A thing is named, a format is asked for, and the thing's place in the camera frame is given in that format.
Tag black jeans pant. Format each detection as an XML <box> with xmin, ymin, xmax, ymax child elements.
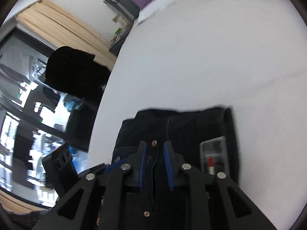
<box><xmin>111</xmin><ymin>107</ymin><xmax>239</xmax><ymax>229</ymax></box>

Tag black hanging clothes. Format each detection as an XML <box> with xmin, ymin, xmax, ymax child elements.
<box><xmin>39</xmin><ymin>46</ymin><xmax>112</xmax><ymax>108</ymax></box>

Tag dark grey nightstand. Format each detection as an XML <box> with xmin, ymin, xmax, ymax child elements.
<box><xmin>109</xmin><ymin>27</ymin><xmax>132</xmax><ymax>57</ymax></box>

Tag white bed mattress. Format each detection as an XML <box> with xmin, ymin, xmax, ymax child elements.
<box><xmin>87</xmin><ymin>0</ymin><xmax>306</xmax><ymax>229</ymax></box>

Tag beige curtain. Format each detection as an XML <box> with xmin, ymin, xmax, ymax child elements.
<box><xmin>16</xmin><ymin>0</ymin><xmax>116</xmax><ymax>70</ymax></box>

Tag white pillow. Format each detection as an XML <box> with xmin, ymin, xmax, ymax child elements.
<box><xmin>134</xmin><ymin>0</ymin><xmax>181</xmax><ymax>26</ymax></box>

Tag white wire basket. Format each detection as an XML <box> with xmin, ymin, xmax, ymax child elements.
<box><xmin>110</xmin><ymin>28</ymin><xmax>131</xmax><ymax>47</ymax></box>

